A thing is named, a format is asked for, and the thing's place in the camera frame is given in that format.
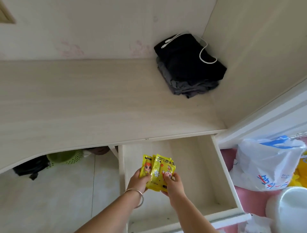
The black plastic bag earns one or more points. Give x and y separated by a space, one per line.
31 165

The person's right forearm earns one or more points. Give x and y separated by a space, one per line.
192 216

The person's right hand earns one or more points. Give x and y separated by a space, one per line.
176 187

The white wardrobe frame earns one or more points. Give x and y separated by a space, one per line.
263 122

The yellow plastic item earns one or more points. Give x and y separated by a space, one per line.
301 172

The crumpled white plastic sheet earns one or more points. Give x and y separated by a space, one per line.
254 224

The person's left hand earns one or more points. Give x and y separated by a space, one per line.
136 181

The brown plastic bin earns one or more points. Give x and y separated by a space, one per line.
98 150

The person's left forearm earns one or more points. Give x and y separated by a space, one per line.
108 216

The white round container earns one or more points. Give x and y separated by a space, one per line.
295 208

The green plastic basket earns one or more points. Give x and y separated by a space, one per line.
62 157

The pink bedding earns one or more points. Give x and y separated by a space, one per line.
249 199

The black folded garment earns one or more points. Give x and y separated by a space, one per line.
187 60

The white blue-printed plastic bag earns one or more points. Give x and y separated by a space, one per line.
263 163

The white drawer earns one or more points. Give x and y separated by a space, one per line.
192 168

